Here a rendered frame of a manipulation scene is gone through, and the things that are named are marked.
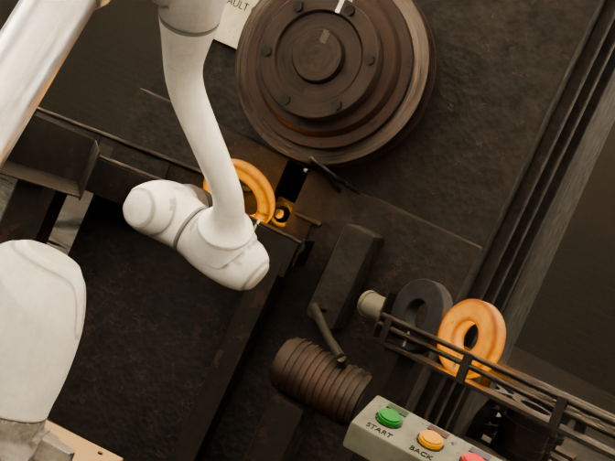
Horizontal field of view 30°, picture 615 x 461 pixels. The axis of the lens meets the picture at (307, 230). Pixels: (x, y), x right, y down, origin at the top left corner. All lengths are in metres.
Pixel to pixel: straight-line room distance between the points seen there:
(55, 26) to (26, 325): 0.47
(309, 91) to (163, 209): 0.61
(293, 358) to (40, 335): 1.04
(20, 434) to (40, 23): 0.59
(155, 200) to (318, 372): 0.59
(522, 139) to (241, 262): 0.88
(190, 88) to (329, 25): 0.73
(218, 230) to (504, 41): 0.97
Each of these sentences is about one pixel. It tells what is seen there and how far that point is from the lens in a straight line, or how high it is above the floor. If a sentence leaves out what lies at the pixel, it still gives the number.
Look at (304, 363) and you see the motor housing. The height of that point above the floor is 0.50.
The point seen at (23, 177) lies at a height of 0.60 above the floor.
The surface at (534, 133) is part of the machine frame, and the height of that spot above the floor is 1.16.
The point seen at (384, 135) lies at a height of 1.01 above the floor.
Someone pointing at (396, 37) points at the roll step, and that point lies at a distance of 2.61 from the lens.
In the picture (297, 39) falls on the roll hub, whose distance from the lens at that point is 2.63.
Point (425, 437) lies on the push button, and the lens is 1.85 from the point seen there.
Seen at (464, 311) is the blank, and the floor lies 0.76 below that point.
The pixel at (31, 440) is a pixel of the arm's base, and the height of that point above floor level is 0.44.
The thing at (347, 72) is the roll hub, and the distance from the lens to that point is 2.58.
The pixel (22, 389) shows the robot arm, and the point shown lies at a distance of 1.57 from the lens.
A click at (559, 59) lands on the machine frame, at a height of 1.33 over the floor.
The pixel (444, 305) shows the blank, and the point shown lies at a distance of 2.34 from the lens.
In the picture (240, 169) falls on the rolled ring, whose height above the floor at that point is 0.81.
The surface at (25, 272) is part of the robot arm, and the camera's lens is 1.55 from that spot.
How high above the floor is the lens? 1.01
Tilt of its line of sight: 6 degrees down
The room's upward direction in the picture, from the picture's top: 24 degrees clockwise
